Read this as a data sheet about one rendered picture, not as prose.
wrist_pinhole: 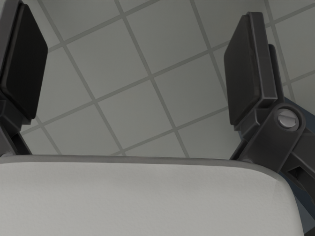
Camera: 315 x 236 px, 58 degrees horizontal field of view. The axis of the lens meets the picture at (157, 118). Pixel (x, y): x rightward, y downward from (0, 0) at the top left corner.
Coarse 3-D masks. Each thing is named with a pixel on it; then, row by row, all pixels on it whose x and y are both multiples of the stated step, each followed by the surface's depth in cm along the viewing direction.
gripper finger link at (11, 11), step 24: (0, 24) 10; (24, 24) 11; (0, 48) 10; (24, 48) 11; (0, 72) 9; (24, 72) 11; (0, 96) 10; (24, 96) 11; (0, 120) 10; (24, 120) 12
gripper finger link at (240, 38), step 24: (240, 24) 12; (264, 24) 11; (240, 48) 11; (264, 48) 10; (240, 72) 11; (264, 72) 10; (240, 96) 11; (264, 96) 10; (240, 120) 12; (312, 144) 10; (288, 168) 11; (312, 168) 10
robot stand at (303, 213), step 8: (296, 104) 85; (304, 112) 80; (312, 120) 75; (312, 128) 72; (240, 136) 96; (296, 192) 56; (304, 192) 55; (296, 200) 56; (304, 200) 53; (304, 208) 53; (312, 208) 51; (304, 216) 55; (312, 216) 50; (304, 224) 58; (312, 224) 52; (304, 232) 61
